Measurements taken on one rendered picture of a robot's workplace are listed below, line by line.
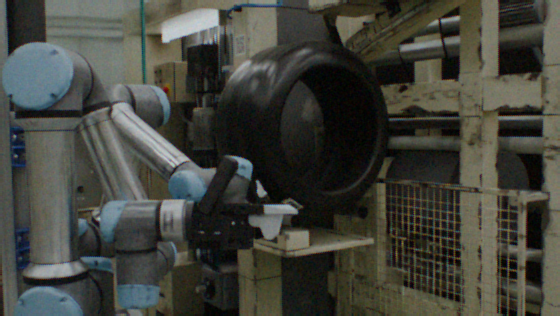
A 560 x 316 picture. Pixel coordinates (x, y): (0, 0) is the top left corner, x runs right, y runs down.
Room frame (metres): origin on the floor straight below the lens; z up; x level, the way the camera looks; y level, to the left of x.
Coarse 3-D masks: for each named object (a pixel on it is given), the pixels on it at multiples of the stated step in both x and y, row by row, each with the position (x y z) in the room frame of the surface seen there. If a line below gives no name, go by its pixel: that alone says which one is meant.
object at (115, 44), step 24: (48, 0) 2.29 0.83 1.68; (72, 0) 2.33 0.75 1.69; (96, 0) 2.38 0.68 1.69; (120, 0) 2.43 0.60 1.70; (48, 24) 2.28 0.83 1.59; (72, 24) 2.33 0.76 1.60; (96, 24) 2.38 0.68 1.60; (120, 24) 2.43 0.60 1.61; (144, 24) 2.48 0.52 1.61; (72, 48) 2.33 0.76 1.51; (96, 48) 2.38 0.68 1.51; (120, 48) 2.43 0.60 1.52; (144, 48) 2.48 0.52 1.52; (120, 72) 2.43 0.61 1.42; (144, 72) 2.48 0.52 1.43
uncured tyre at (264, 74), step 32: (256, 64) 2.03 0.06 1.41; (288, 64) 1.96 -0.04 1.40; (320, 64) 2.01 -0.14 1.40; (352, 64) 2.09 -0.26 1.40; (224, 96) 2.07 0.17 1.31; (256, 96) 1.92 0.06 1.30; (320, 96) 2.37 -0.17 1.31; (352, 96) 2.34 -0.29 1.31; (224, 128) 2.03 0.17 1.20; (256, 128) 1.91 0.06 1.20; (352, 128) 2.38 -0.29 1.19; (384, 128) 2.16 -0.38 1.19; (256, 160) 1.92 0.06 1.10; (320, 160) 2.37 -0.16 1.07; (352, 160) 2.34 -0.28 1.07; (288, 192) 1.95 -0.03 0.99; (320, 192) 2.00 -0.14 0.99; (352, 192) 2.08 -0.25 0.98
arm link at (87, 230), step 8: (80, 224) 1.69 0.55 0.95; (88, 224) 1.75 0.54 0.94; (80, 232) 1.68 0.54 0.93; (88, 232) 1.71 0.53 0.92; (96, 232) 1.73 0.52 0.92; (80, 240) 1.68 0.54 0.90; (88, 240) 1.70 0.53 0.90; (96, 240) 1.72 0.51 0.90; (80, 248) 1.67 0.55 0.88; (88, 248) 1.69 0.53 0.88; (96, 248) 1.72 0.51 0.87; (80, 256) 1.67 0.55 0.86; (88, 256) 1.70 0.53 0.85; (96, 256) 1.73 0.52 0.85
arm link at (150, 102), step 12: (132, 84) 1.68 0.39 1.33; (144, 84) 1.71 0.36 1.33; (132, 96) 1.62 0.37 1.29; (144, 96) 1.65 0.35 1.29; (156, 96) 1.69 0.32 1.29; (144, 108) 1.65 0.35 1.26; (156, 108) 1.68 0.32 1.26; (168, 108) 1.71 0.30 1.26; (144, 120) 1.66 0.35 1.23; (156, 120) 1.70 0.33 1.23; (132, 156) 1.71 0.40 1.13; (96, 216) 1.76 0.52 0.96; (96, 228) 1.74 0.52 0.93; (108, 252) 1.76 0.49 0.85
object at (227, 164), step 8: (224, 160) 1.10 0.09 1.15; (232, 160) 1.10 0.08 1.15; (224, 168) 1.09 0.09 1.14; (232, 168) 1.09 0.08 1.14; (216, 176) 1.09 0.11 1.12; (224, 176) 1.09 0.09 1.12; (232, 176) 1.11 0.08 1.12; (216, 184) 1.09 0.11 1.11; (224, 184) 1.09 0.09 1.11; (208, 192) 1.09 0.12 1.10; (216, 192) 1.09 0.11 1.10; (224, 192) 1.13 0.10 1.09; (208, 200) 1.09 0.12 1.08; (216, 200) 1.09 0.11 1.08; (200, 208) 1.08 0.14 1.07; (208, 208) 1.08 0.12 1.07; (208, 216) 1.09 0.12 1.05
